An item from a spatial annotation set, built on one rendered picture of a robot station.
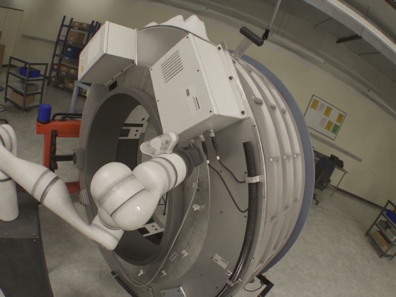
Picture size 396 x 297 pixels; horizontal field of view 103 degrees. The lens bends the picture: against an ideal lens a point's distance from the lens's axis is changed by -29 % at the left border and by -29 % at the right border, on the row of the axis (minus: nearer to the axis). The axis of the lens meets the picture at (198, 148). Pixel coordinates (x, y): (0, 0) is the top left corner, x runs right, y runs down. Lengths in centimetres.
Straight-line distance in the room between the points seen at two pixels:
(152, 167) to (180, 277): 59
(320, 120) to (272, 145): 617
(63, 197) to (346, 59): 710
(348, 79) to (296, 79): 174
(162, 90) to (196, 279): 64
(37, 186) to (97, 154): 82
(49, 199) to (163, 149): 34
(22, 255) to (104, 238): 41
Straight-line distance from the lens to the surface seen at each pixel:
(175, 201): 71
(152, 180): 37
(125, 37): 105
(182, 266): 86
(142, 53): 100
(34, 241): 84
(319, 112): 674
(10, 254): 91
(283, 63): 628
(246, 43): 81
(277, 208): 69
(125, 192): 31
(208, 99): 50
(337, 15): 426
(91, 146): 136
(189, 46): 58
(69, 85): 680
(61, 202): 61
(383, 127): 839
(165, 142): 45
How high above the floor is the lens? 173
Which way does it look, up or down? 19 degrees down
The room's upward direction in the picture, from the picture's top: 22 degrees clockwise
